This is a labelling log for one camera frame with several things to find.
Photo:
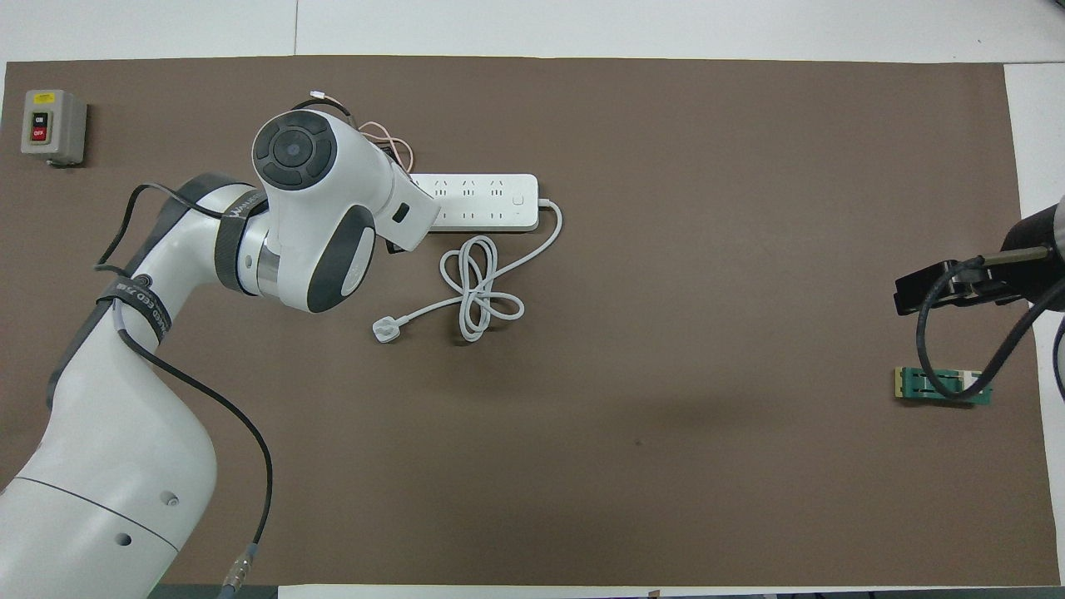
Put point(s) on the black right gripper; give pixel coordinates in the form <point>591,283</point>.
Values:
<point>1036,231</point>

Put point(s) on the brown table mat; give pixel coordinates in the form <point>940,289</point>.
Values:
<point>582,499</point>

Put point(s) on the white power strip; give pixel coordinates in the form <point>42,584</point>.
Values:
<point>491,204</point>

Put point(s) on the grey on-off switch box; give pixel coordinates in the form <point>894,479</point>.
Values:
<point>62,133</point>

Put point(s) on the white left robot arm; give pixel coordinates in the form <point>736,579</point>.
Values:
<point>125,466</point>

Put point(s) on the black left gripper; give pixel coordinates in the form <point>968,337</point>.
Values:
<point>403,166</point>

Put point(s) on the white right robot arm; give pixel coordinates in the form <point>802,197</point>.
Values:
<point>1061,218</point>

